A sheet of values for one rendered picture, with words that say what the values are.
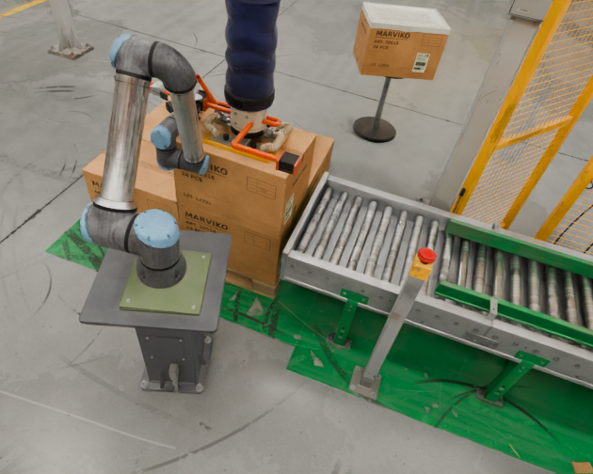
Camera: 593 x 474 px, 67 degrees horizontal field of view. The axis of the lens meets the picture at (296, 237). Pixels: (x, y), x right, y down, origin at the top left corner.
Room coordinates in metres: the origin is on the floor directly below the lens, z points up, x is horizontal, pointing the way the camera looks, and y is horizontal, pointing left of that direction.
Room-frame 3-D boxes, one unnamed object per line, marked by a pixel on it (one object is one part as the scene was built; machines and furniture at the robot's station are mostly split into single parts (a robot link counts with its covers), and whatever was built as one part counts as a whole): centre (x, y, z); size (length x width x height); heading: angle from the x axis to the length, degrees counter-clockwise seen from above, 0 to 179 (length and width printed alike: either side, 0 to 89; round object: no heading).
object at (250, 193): (1.83, 0.32, 0.74); 0.60 x 0.40 x 0.40; 75
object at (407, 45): (3.64, -0.55, 0.82); 0.60 x 0.40 x 0.40; 100
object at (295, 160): (1.51, 0.08, 1.07); 0.09 x 0.08 x 0.05; 166
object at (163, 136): (1.59, 0.63, 1.06); 0.12 x 0.09 x 0.10; 167
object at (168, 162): (1.59, 0.62, 0.95); 0.12 x 0.09 x 0.12; 85
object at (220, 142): (1.74, 0.33, 0.97); 0.34 x 0.10 x 0.05; 76
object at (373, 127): (3.64, -0.55, 0.31); 0.40 x 0.40 x 0.62
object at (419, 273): (1.15, -0.48, 0.50); 0.07 x 0.07 x 1.00; 77
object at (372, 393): (1.15, -0.48, 0.01); 0.15 x 0.15 x 0.03; 77
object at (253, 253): (2.21, 0.55, 0.34); 1.20 x 1.00 x 0.40; 77
